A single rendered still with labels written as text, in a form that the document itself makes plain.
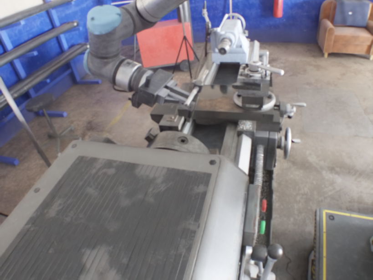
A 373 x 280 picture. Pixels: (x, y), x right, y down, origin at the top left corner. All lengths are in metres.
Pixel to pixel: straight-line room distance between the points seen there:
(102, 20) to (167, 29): 3.38
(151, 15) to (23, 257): 0.64
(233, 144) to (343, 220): 0.88
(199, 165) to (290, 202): 1.68
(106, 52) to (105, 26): 0.08
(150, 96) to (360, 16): 4.65
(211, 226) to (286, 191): 1.80
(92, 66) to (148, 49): 3.39
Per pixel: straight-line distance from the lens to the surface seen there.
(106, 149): 0.64
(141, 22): 0.76
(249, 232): 0.52
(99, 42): 0.70
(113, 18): 0.68
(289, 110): 1.55
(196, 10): 5.43
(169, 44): 4.10
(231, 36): 2.01
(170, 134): 0.83
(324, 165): 2.53
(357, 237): 1.76
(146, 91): 0.67
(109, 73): 0.74
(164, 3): 0.69
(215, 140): 1.54
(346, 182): 2.46
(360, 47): 4.95
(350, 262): 1.66
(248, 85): 1.34
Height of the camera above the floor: 1.72
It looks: 38 degrees down
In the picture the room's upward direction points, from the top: 9 degrees counter-clockwise
